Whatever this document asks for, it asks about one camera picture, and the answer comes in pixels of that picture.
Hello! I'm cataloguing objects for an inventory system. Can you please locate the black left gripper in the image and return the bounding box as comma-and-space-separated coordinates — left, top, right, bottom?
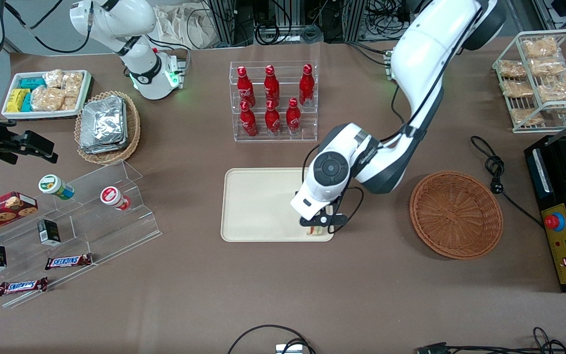
299, 199, 349, 235

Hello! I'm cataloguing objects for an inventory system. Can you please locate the triangle sandwich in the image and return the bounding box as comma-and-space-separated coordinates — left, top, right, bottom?
306, 205, 336, 239

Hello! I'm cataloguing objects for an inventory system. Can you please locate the white rectangular snack tray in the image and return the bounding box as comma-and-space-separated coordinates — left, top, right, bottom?
1, 69, 92, 120

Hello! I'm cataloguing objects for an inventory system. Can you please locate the beige rectangular tray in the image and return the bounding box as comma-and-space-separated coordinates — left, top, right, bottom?
221, 167, 335, 243

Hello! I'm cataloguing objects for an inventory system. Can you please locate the oval tan wicker basket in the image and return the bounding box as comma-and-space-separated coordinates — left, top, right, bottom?
74, 90, 142, 166

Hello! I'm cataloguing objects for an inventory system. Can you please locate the round brown wicker basket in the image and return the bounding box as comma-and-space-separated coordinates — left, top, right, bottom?
409, 170, 504, 260

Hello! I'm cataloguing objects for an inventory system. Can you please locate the green lid yogurt cup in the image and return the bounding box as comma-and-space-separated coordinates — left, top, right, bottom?
38, 174, 75, 201

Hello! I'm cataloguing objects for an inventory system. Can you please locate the yellow snack packet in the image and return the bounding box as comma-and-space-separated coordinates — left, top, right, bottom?
6, 88, 31, 113

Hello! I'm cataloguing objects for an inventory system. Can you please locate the silver foil packet stack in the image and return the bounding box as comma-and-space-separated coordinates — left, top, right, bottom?
79, 95, 129, 155

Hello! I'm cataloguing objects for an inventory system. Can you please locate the red lid yogurt cup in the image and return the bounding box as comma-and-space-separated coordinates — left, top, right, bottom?
100, 186, 132, 211

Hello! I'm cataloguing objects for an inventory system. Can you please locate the clear acrylic bottle rack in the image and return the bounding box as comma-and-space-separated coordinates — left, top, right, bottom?
229, 60, 318, 144

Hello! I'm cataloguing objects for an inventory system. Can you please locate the red cola bottle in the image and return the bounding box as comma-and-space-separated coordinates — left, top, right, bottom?
239, 100, 258, 138
264, 99, 282, 137
263, 64, 281, 106
236, 66, 256, 107
298, 63, 315, 107
285, 97, 302, 136

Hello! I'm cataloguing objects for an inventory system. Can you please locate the clear acrylic stepped display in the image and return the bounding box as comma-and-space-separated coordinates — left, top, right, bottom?
0, 159, 162, 309

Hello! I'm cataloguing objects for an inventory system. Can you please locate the brown snickers bar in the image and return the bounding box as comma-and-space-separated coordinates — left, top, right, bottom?
44, 253, 94, 271
0, 276, 49, 297

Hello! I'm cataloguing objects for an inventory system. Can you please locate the white cloth bag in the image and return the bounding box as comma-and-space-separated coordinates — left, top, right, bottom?
152, 4, 216, 50

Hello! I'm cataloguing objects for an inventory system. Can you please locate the clear bag of fried snacks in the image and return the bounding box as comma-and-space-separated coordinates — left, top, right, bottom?
500, 79, 535, 98
537, 74, 566, 104
522, 36, 559, 60
498, 59, 528, 79
528, 58, 566, 78
510, 107, 545, 126

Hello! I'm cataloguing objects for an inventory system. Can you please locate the red emergency stop button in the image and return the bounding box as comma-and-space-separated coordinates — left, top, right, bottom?
544, 213, 566, 232

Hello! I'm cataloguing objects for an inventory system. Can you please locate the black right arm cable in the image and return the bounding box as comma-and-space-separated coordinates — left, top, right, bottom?
4, 0, 93, 54

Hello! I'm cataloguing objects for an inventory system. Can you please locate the black looped cable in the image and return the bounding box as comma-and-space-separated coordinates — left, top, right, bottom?
227, 324, 316, 354

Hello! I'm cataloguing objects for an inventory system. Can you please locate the black power cable with plug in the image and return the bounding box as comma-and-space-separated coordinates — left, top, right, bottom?
470, 136, 544, 228

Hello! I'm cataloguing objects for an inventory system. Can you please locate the aluminium frame rack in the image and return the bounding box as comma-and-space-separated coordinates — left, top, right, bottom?
203, 0, 414, 48

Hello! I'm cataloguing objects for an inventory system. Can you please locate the black cable with connector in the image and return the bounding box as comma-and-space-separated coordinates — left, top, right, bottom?
416, 326, 566, 354

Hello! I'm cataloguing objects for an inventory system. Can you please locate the white wire rack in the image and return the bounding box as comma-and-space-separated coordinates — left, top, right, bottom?
492, 29, 566, 134

